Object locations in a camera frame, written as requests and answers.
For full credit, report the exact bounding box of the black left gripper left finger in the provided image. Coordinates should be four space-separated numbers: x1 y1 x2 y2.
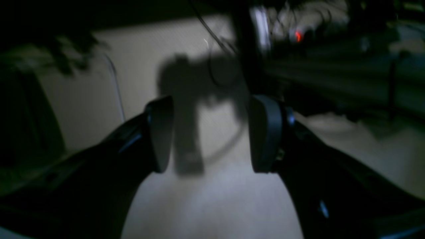
1 96 174 239

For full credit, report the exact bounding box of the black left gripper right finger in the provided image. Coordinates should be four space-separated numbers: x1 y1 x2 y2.
249 94 425 239

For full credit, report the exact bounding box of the thin black cable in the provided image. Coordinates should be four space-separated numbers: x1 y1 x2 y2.
189 0 239 87

